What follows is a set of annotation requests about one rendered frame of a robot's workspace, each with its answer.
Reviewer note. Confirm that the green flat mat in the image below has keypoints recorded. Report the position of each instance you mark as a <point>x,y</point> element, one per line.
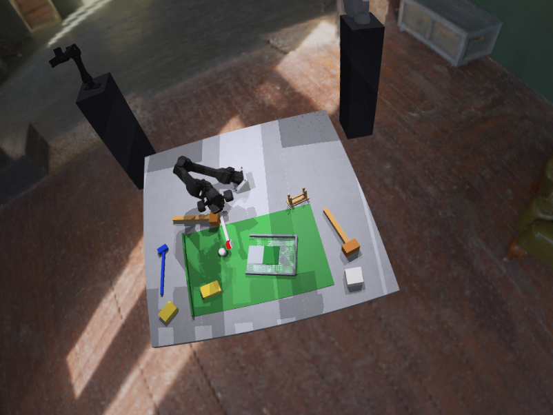
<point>206,265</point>

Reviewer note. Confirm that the yellow rectangular block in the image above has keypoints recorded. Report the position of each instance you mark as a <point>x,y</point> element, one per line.
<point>168,311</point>
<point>210,289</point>

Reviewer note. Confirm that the blue golf putter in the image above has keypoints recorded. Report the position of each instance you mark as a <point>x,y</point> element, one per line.
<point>162,251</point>

